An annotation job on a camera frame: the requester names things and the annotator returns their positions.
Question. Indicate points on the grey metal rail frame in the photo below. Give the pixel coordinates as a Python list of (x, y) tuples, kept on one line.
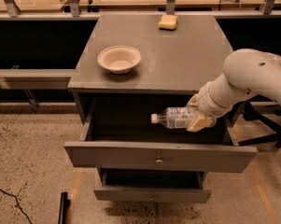
[(53, 14)]

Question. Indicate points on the grey open drawer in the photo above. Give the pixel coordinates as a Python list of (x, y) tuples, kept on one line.
[(121, 185), (118, 134)]

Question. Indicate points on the grey open top drawer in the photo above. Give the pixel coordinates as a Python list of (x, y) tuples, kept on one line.
[(118, 134)]

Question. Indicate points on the grey open lower drawer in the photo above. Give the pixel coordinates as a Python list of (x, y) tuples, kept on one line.
[(121, 185)]

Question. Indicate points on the grey wooden drawer cabinet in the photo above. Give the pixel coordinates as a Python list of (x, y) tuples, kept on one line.
[(173, 64)]

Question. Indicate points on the white paper bowl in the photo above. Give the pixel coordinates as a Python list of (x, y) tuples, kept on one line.
[(119, 59)]

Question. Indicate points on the yellow sponge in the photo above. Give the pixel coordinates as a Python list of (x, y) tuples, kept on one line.
[(168, 22)]

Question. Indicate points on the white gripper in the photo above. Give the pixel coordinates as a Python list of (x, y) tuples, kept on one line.
[(209, 103)]

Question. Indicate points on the black bar on floor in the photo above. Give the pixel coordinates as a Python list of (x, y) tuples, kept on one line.
[(64, 203)]

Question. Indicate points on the metal drawer knob top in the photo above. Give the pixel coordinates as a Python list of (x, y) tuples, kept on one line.
[(159, 161)]

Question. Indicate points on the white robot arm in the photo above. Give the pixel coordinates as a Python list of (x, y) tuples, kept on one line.
[(246, 74)]

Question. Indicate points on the clear plastic water bottle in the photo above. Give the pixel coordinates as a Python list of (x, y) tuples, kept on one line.
[(175, 117)]

